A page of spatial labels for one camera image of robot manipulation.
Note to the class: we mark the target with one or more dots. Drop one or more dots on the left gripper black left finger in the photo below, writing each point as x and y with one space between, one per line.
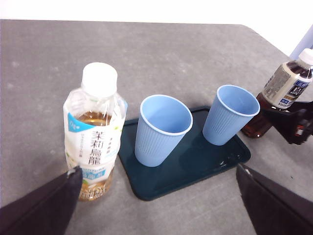
49 210

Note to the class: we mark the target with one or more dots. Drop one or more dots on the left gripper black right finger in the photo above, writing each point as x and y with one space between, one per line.
276 208

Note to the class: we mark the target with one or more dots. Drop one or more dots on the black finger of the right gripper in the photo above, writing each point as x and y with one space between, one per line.
304 105
286 124

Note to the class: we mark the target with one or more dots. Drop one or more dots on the dark oolong tea bottle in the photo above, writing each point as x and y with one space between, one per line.
281 83

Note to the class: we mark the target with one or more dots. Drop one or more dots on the jasmine tea bottle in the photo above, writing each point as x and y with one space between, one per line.
97 122

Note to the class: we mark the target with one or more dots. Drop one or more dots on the blue ribbed plastic cup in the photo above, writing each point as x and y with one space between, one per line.
151 147
220 122

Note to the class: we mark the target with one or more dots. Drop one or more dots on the dark blue rectangular tray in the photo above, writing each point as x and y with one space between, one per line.
190 171

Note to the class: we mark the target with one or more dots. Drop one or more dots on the pale blue post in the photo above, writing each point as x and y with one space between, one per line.
303 41

